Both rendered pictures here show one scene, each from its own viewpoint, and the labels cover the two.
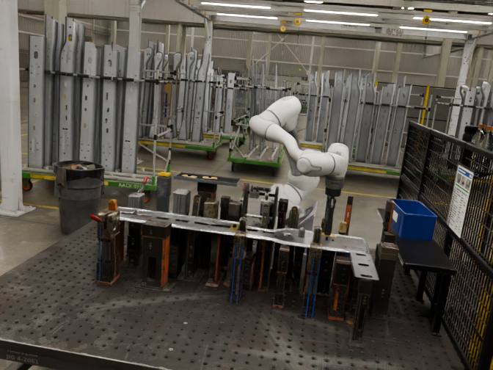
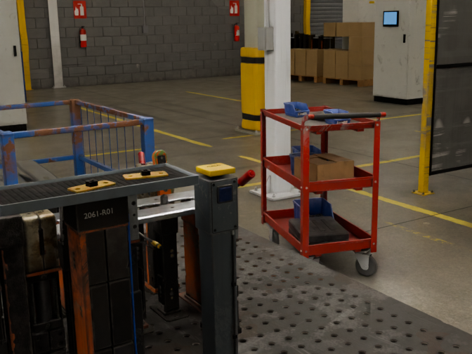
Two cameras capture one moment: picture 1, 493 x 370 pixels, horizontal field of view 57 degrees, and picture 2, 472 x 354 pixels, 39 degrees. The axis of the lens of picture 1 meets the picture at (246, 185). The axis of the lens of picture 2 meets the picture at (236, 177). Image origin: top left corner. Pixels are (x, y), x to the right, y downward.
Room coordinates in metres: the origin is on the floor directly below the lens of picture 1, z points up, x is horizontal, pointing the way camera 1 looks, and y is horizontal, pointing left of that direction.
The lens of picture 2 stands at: (3.64, -0.32, 1.45)
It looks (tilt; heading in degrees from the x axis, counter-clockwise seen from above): 13 degrees down; 141
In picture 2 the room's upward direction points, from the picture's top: 1 degrees counter-clockwise
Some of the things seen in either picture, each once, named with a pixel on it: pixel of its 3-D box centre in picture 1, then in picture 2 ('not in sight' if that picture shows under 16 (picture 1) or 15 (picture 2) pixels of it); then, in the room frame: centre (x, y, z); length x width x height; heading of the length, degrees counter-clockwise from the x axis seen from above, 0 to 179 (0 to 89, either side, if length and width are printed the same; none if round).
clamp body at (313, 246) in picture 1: (311, 279); not in sight; (1.93, -0.34, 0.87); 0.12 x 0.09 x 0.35; 173
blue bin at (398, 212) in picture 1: (410, 218); not in sight; (2.32, -0.88, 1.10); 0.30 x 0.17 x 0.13; 178
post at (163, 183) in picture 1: (162, 212); (218, 277); (2.59, 0.48, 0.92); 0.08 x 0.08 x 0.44; 83
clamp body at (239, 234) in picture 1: (238, 266); not in sight; (2.01, 0.00, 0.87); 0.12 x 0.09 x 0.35; 173
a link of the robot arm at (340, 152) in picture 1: (335, 159); not in sight; (2.12, -0.41, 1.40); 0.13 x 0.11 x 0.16; 131
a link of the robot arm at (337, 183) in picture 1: (334, 181); not in sight; (2.13, -0.42, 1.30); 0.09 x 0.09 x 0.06
